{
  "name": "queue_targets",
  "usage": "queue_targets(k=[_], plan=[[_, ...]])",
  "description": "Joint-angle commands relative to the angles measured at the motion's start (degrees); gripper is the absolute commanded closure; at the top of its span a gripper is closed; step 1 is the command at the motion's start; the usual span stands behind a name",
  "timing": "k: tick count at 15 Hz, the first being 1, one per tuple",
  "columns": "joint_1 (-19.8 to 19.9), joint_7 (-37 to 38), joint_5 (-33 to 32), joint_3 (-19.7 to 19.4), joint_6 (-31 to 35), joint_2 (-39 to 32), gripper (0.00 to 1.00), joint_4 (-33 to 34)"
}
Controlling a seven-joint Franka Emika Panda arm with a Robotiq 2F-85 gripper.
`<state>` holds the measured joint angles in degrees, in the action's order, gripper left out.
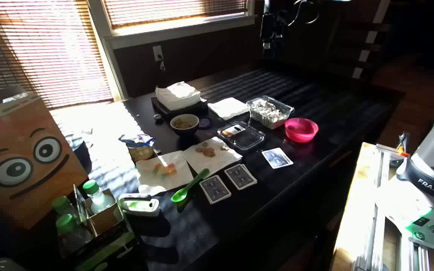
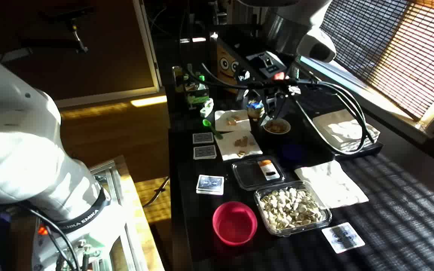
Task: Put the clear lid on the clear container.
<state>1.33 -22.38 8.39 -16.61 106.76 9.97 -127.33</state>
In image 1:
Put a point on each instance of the wall power outlet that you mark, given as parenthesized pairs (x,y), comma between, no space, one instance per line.
(158,52)

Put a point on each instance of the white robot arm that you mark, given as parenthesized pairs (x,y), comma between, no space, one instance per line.
(409,197)

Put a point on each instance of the clear container with seeds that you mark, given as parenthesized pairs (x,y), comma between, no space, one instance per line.
(271,112)

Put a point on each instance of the clear plastic lid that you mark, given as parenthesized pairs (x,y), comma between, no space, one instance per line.
(242,136)

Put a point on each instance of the small snack cup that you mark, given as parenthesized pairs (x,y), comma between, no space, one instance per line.
(140,147)

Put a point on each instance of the napkin with food right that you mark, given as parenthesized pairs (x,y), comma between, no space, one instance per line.
(212,154)

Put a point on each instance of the pink plastic bowl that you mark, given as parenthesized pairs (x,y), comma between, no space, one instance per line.
(301,130)

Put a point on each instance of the white paper napkin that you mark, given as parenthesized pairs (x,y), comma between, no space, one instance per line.
(230,108)

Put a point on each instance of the green cap bottle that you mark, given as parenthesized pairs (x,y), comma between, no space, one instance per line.
(99,200)

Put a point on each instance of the dark bowl with food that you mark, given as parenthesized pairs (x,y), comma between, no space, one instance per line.
(186,124)

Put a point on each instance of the green plastic spoon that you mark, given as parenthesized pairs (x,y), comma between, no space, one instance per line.
(183,194)

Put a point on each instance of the napkin with food left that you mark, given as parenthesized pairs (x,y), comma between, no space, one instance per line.
(164,174)

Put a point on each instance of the blue white card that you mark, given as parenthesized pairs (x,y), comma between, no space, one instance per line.
(277,159)

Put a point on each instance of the playing card left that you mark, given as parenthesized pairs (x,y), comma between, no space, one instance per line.
(215,191)

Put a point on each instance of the white napkin stack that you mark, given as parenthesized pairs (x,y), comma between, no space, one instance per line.
(179,96)

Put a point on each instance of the orange smiley face box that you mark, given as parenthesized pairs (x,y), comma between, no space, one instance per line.
(37,163)

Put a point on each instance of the napkin with food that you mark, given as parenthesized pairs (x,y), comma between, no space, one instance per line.
(164,174)
(212,154)

